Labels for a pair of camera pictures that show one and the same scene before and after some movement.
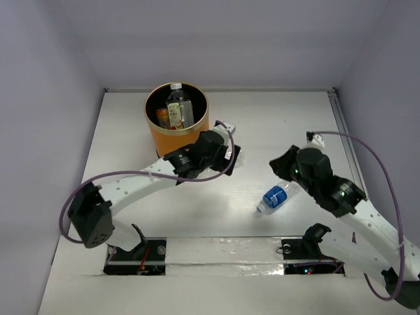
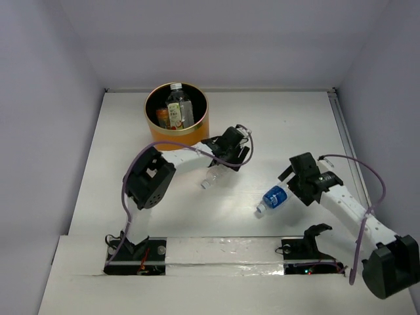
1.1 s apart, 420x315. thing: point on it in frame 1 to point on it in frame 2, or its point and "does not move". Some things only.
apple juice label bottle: (180, 108) does not move
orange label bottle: (162, 116) does not move
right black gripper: (280, 165) to (307, 199)
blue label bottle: (277, 196) does not move
